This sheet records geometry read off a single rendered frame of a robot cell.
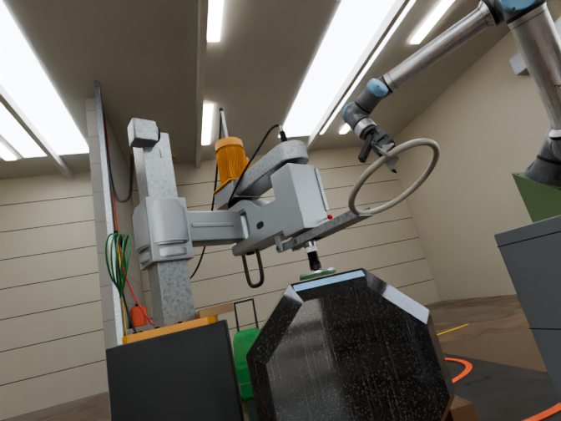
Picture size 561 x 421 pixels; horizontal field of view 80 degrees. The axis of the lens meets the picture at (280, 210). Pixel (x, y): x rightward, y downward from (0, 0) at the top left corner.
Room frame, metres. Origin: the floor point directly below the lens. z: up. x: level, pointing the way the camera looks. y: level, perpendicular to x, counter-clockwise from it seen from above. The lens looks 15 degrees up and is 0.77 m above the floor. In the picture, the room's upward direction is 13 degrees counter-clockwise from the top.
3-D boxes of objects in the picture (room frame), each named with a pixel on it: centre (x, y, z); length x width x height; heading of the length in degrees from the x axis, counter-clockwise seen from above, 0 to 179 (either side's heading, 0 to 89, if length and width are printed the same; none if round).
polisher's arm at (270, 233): (2.34, 0.11, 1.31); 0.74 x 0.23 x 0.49; 40
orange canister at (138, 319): (4.59, 2.16, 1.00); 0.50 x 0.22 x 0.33; 18
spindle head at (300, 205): (2.09, -0.08, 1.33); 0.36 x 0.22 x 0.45; 40
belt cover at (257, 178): (2.30, 0.10, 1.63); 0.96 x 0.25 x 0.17; 40
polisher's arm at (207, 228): (2.23, 0.63, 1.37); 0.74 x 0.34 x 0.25; 133
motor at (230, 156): (2.54, 0.29, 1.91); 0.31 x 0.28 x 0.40; 130
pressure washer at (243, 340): (3.46, 0.60, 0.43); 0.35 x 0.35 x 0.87; 86
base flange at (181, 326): (2.09, 0.77, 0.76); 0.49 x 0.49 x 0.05; 11
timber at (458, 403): (1.92, -0.59, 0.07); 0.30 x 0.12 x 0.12; 7
